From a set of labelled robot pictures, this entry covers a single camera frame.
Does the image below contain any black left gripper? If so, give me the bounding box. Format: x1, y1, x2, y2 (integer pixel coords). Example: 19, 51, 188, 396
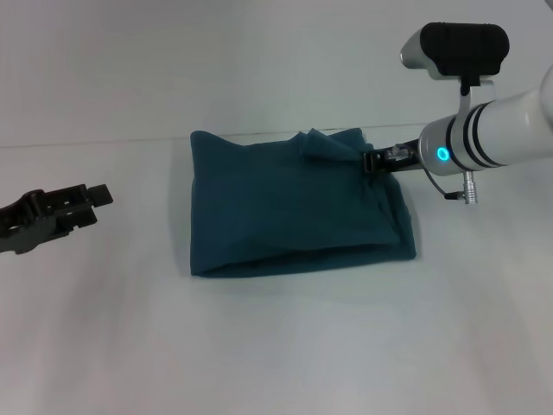
0, 183, 115, 256

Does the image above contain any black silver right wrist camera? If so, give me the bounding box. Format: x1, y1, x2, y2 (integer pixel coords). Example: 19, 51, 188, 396
399, 22, 511, 82

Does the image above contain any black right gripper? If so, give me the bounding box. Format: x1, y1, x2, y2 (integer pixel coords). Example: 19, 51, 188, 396
361, 137, 423, 176

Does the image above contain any right wrist cable with plug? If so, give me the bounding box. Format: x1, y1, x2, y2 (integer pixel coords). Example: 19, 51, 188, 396
385, 144, 481, 205

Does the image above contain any teal t-shirt with FREE print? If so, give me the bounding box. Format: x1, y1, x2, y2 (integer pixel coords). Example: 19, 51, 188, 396
189, 127, 418, 279

